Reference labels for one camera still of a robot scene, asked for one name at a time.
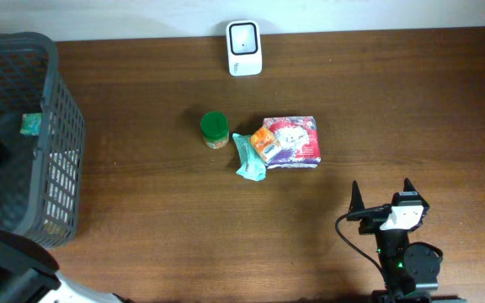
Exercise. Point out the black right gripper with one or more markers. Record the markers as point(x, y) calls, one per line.
point(374, 213)

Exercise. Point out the red purple pad package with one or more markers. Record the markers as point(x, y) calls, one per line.
point(298, 140)

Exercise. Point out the orange tissue pack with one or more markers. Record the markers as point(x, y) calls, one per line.
point(265, 144)

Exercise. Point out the mint green wipes pack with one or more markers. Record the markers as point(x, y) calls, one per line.
point(252, 166)

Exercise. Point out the green lid glass jar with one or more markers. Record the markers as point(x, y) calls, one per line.
point(215, 129)

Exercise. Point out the teal tissue pack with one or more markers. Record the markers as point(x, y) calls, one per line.
point(31, 124)

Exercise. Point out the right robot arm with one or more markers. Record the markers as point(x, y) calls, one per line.
point(409, 269)

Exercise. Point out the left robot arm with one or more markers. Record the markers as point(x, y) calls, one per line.
point(29, 274)

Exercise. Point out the white barcode scanner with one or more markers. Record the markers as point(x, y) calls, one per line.
point(244, 50)

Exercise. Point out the grey plastic basket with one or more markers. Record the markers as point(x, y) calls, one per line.
point(40, 176)

